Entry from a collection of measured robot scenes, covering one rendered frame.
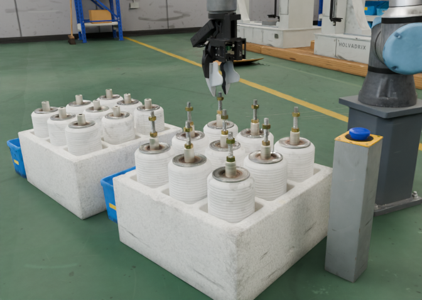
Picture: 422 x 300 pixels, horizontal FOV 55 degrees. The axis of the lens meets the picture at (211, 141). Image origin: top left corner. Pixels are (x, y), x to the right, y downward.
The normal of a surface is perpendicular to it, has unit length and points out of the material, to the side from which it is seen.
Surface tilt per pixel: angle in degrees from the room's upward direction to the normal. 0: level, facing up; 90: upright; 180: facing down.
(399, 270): 0
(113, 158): 90
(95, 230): 0
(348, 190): 90
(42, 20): 90
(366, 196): 90
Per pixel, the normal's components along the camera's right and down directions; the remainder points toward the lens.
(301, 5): 0.39, 0.30
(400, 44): -0.17, 0.46
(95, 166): 0.70, 0.22
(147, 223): -0.68, 0.26
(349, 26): -0.92, 0.15
